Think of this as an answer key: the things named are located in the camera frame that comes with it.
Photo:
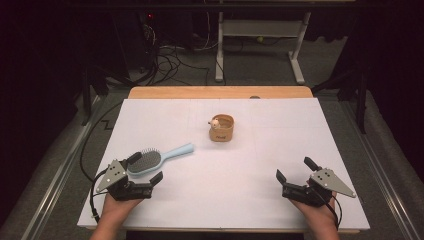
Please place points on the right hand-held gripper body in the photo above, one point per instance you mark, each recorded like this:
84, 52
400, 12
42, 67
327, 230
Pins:
328, 180

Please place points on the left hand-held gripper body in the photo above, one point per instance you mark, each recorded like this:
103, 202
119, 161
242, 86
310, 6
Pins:
113, 175

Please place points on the light blue hairbrush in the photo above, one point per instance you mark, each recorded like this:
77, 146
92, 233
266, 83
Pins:
173, 153

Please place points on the person's left hand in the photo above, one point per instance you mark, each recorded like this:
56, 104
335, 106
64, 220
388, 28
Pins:
115, 210

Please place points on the person's right hand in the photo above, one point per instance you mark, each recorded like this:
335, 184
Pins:
320, 216

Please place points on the white board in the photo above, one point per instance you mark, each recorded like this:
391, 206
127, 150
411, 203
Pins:
233, 186

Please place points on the round wooden container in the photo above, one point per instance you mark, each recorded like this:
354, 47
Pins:
221, 135

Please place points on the black stand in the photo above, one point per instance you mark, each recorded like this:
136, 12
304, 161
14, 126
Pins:
87, 96
360, 100

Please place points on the small pale figurine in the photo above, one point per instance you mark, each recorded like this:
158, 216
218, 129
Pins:
215, 123

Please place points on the wooden table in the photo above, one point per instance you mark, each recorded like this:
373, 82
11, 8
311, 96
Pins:
216, 92

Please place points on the dark equipment with red light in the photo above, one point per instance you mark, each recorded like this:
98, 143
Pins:
140, 36

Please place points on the small green ball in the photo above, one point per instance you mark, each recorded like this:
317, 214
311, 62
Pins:
260, 39

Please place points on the metal floor rail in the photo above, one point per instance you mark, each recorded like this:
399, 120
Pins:
56, 180
383, 180

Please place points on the white desk frame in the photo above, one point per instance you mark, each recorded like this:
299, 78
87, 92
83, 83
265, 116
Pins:
260, 28

